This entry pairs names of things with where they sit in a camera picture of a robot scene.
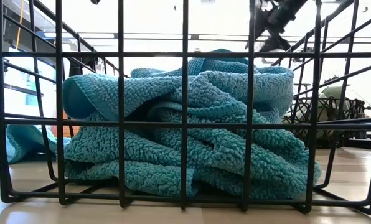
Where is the yellow hanging strap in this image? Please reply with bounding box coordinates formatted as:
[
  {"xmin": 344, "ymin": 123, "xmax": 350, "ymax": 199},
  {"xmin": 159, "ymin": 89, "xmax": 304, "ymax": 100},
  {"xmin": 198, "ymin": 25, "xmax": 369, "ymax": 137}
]
[{"xmin": 16, "ymin": 0, "xmax": 25, "ymax": 50}]

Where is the green microfiber towel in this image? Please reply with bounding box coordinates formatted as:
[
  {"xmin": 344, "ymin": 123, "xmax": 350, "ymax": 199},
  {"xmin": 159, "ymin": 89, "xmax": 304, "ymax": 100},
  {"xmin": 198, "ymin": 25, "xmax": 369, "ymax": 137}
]
[{"xmin": 316, "ymin": 85, "xmax": 351, "ymax": 124}]

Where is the clear plastic bin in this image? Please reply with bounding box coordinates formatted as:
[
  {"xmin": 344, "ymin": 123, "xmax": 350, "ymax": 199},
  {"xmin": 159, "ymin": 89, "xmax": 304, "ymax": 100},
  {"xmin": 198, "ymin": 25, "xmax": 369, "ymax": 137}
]
[{"xmin": 48, "ymin": 116, "xmax": 82, "ymax": 139}]

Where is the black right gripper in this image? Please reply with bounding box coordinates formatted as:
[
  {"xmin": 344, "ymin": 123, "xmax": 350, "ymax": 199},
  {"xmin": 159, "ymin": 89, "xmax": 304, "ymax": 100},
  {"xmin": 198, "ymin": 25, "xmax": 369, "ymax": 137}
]
[{"xmin": 246, "ymin": 0, "xmax": 309, "ymax": 52}]

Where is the blue microfiber towel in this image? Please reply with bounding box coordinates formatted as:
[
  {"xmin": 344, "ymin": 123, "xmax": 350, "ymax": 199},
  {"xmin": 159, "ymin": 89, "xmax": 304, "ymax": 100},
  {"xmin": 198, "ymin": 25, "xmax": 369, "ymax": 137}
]
[
  {"xmin": 62, "ymin": 110, "xmax": 322, "ymax": 200},
  {"xmin": 62, "ymin": 48, "xmax": 296, "ymax": 125},
  {"xmin": 0, "ymin": 124, "xmax": 72, "ymax": 167}
]

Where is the round dark wire basket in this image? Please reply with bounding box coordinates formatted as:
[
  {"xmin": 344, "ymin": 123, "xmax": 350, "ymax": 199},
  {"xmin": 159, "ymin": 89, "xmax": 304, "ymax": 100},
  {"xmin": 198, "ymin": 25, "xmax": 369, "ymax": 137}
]
[{"xmin": 281, "ymin": 96, "xmax": 371, "ymax": 149}]

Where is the black wire rectangular basket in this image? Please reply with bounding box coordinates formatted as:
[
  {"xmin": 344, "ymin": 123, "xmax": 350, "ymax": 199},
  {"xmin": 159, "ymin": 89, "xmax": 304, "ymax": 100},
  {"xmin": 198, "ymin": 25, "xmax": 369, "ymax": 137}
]
[{"xmin": 0, "ymin": 0, "xmax": 371, "ymax": 215}]

